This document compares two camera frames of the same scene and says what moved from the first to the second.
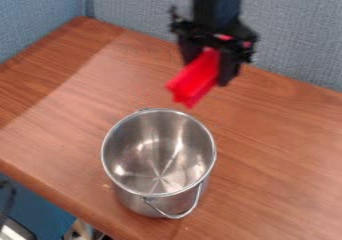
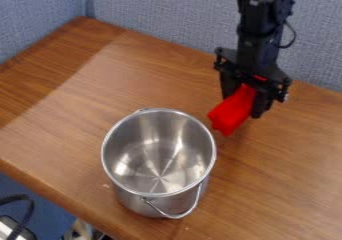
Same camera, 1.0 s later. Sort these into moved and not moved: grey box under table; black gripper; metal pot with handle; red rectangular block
Moved: black gripper; red rectangular block
Not moved: grey box under table; metal pot with handle
